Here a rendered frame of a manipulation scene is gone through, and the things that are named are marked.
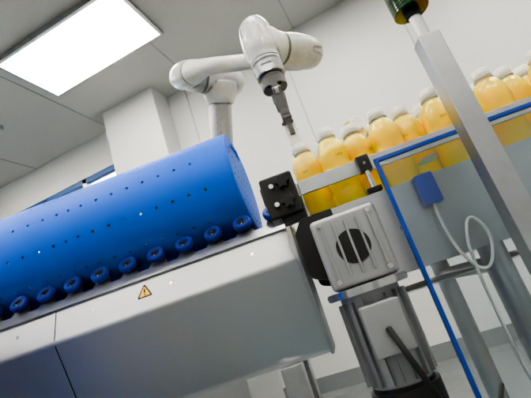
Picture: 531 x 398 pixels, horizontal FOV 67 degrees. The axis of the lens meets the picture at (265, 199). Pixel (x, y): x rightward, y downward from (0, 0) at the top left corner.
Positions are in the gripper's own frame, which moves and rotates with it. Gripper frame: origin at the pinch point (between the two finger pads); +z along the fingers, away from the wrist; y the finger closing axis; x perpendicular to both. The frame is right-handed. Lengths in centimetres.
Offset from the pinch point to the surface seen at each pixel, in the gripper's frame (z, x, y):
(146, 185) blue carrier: 4.8, -38.3, 16.3
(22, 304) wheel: 22, -77, 14
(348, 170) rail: 20.7, 7.2, 23.3
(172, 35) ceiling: -222, -64, -199
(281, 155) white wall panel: -100, -8, -265
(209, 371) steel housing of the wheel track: 50, -37, 11
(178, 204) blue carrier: 12.0, -31.7, 16.1
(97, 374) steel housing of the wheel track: 43, -62, 13
